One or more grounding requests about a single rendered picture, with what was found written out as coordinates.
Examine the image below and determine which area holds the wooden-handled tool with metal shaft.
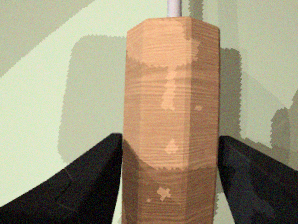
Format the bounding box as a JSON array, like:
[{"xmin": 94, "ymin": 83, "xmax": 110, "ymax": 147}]
[{"xmin": 121, "ymin": 0, "xmax": 221, "ymax": 224}]

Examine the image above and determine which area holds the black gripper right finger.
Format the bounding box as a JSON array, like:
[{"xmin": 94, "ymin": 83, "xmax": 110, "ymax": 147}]
[{"xmin": 218, "ymin": 136, "xmax": 298, "ymax": 224}]

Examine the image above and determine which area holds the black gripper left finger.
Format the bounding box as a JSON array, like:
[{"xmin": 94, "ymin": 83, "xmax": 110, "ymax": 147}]
[{"xmin": 0, "ymin": 132, "xmax": 122, "ymax": 224}]

